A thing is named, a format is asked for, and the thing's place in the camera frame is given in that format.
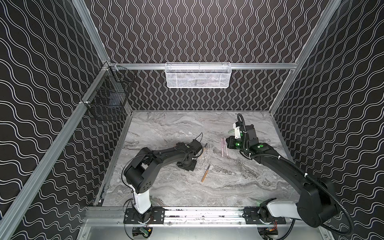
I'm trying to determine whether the white pink pen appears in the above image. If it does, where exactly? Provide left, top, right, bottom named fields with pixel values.
left=223, top=138, right=229, bottom=156

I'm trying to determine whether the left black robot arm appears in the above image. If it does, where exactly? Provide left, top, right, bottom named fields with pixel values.
left=122, top=140, right=203, bottom=215

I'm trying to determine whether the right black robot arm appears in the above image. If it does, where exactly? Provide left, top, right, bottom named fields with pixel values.
left=226, top=113, right=355, bottom=237

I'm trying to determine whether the white mesh basket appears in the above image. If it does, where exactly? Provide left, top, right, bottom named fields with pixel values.
left=165, top=62, right=232, bottom=89

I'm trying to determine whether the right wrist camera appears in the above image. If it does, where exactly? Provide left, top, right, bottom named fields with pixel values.
left=233, top=122, right=243, bottom=139

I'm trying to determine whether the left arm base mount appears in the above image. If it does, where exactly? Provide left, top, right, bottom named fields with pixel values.
left=124, top=207, right=165, bottom=225

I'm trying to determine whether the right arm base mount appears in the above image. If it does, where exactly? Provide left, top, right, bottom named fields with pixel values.
left=242, top=207, right=287, bottom=225

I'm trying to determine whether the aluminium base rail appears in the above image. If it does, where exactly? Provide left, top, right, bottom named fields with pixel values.
left=84, top=207, right=292, bottom=228

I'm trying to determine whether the black wire basket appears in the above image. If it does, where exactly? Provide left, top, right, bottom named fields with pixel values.
left=84, top=62, right=137, bottom=122

